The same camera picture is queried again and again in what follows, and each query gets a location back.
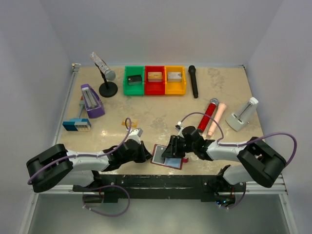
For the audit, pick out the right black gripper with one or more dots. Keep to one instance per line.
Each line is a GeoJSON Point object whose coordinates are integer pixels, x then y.
{"type": "Point", "coordinates": [172, 150]}

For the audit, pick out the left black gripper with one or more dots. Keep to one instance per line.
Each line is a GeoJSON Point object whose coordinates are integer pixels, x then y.
{"type": "Point", "coordinates": [145, 154]}

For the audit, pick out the red leather card holder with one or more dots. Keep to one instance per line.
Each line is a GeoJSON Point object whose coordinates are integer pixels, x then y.
{"type": "Point", "coordinates": [175, 163]}

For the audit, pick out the tan card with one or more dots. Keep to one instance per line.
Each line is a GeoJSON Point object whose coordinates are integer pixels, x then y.
{"type": "Point", "coordinates": [154, 76]}
{"type": "Point", "coordinates": [134, 123]}

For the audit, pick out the black card from holder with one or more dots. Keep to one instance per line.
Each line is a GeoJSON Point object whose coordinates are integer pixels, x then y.
{"type": "Point", "coordinates": [157, 154]}

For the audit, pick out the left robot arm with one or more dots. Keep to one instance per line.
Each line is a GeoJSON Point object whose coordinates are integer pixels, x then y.
{"type": "Point", "coordinates": [57, 165]}

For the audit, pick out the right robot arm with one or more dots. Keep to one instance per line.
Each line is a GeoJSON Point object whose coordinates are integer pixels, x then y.
{"type": "Point", "coordinates": [258, 161]}

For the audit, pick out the silver card in yellow bin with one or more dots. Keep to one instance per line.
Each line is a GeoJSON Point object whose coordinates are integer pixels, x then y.
{"type": "Point", "coordinates": [174, 76]}

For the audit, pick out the tan card in red bin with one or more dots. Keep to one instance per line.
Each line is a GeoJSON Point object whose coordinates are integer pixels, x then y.
{"type": "Point", "coordinates": [154, 76]}

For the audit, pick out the black card in green bin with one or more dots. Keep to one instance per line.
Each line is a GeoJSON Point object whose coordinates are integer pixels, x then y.
{"type": "Point", "coordinates": [134, 80]}

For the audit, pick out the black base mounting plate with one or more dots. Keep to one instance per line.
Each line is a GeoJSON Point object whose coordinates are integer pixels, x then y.
{"type": "Point", "coordinates": [198, 187]}

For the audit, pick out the yellow plastic bin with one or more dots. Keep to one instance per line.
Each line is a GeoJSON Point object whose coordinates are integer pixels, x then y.
{"type": "Point", "coordinates": [175, 86]}

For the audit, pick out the red microphone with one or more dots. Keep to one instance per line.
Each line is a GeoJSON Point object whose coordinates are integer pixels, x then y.
{"type": "Point", "coordinates": [209, 112]}

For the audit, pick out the red plastic bin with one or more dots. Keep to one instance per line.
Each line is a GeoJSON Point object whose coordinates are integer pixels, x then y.
{"type": "Point", "coordinates": [154, 88]}

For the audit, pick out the pink microphone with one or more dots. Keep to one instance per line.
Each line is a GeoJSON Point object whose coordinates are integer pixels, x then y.
{"type": "Point", "coordinates": [220, 110]}

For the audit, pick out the white metronome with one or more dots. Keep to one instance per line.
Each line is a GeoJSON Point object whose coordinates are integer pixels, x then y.
{"type": "Point", "coordinates": [241, 117]}

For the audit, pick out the green plastic bin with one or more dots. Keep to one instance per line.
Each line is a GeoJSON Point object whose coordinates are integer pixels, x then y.
{"type": "Point", "coordinates": [135, 90]}

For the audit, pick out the black microphone stand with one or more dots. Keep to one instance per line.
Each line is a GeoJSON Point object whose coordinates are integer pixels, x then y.
{"type": "Point", "coordinates": [108, 88]}

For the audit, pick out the blue grey block toy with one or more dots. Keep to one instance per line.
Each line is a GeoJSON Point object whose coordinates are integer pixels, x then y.
{"type": "Point", "coordinates": [78, 124]}

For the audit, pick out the black microphone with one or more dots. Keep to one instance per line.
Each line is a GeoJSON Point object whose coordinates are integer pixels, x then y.
{"type": "Point", "coordinates": [192, 73]}

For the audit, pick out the glitter silver microphone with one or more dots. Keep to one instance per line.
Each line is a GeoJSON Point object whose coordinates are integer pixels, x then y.
{"type": "Point", "coordinates": [102, 66]}

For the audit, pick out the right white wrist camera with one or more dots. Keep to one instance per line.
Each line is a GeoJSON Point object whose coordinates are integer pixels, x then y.
{"type": "Point", "coordinates": [179, 127]}

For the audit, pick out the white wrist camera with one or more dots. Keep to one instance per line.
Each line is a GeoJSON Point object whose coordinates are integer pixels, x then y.
{"type": "Point", "coordinates": [135, 135]}
{"type": "Point", "coordinates": [179, 127]}

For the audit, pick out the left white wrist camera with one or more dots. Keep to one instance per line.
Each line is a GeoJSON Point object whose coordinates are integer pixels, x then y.
{"type": "Point", "coordinates": [135, 135]}

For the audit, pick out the aluminium frame rail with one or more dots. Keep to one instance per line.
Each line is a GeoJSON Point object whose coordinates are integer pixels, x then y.
{"type": "Point", "coordinates": [31, 204]}

